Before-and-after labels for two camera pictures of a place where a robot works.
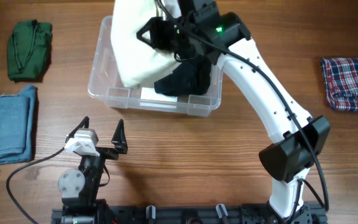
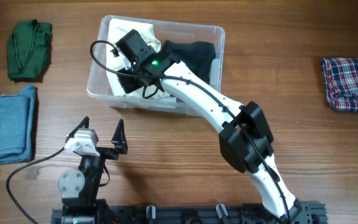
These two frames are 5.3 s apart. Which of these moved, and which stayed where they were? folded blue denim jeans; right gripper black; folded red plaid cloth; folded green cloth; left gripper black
Moved: right gripper black
Stayed: folded green cloth; left gripper black; folded red plaid cloth; folded blue denim jeans
